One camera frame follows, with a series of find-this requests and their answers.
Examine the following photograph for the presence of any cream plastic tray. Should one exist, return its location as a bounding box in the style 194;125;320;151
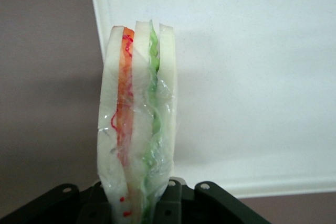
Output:
90;0;336;199

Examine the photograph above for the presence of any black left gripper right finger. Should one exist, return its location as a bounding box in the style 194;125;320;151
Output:
151;177;187;224

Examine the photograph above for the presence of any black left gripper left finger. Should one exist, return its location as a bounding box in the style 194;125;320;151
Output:
83;180;114;224

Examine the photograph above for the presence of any triangle sandwich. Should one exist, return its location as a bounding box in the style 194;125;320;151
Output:
96;18;180;224

